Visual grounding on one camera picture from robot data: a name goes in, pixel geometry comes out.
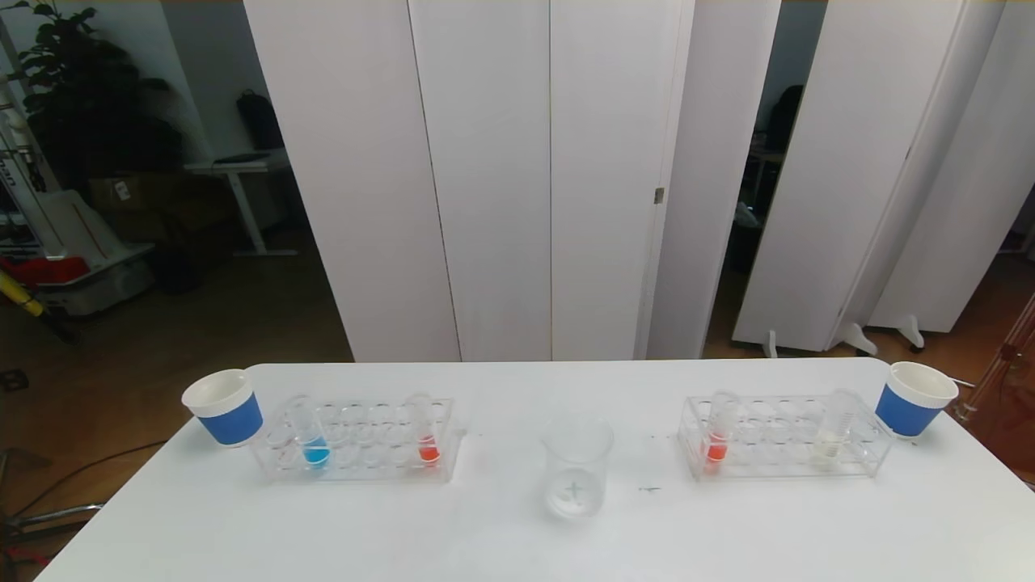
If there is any red plastic item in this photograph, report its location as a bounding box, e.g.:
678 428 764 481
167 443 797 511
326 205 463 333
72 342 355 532
0 255 90 289

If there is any white standing desk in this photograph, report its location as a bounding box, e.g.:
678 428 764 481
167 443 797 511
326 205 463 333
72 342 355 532
184 152 300 259

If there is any dark green potted plant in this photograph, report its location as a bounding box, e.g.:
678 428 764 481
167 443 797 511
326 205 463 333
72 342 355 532
6 0 185 195

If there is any black bin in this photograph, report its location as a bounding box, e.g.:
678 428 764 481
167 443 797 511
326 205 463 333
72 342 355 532
152 241 205 295

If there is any grey plastic crate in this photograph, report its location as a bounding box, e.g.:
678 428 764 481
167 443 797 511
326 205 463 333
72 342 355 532
36 257 156 318

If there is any pale liquid test tube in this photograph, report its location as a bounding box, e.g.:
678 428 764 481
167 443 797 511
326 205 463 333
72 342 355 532
813 389 863 470

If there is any yellow handled tool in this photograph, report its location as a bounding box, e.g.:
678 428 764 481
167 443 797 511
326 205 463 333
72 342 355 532
0 269 45 318

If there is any red pigment test tube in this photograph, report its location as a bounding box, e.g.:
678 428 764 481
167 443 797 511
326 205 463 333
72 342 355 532
407 393 442 467
702 390 741 466

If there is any white partition panel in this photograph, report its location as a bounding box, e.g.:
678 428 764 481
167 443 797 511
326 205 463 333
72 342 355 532
243 0 462 363
407 0 553 362
550 0 696 361
645 0 784 361
825 0 1009 350
732 0 969 353
868 0 1035 334

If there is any white flat board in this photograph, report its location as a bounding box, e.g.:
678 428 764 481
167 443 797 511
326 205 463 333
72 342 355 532
32 190 154 268

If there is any black floor cable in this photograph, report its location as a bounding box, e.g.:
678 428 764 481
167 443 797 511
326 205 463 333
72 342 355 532
8 439 168 518

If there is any black backpack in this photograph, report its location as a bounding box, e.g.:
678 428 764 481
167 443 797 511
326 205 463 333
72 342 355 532
235 89 285 151

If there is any white upright machine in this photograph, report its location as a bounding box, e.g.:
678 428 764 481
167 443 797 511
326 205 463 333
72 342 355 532
0 73 65 259

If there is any black chair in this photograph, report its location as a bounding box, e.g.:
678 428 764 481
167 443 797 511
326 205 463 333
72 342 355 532
763 84 807 153

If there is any blue pigment test tube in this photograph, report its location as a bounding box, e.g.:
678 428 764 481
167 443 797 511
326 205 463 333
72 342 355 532
287 396 332 470

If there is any clear glass beaker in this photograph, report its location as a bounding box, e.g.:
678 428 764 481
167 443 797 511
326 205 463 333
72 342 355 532
542 414 615 521

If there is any transparent acrylic frame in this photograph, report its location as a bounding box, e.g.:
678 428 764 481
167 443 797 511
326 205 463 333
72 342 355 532
958 291 1035 486

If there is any metal chair base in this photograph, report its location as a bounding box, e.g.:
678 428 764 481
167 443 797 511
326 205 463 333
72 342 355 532
0 449 106 567

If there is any brown cardboard box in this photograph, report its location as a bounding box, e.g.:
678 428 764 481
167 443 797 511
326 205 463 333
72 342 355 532
87 172 167 215

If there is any blue and white paper cup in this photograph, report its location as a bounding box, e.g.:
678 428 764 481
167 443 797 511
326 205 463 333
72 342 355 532
181 369 264 448
875 361 960 438

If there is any clear acrylic test tube rack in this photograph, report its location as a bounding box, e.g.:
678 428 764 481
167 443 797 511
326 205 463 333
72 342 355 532
252 394 463 484
678 394 895 483

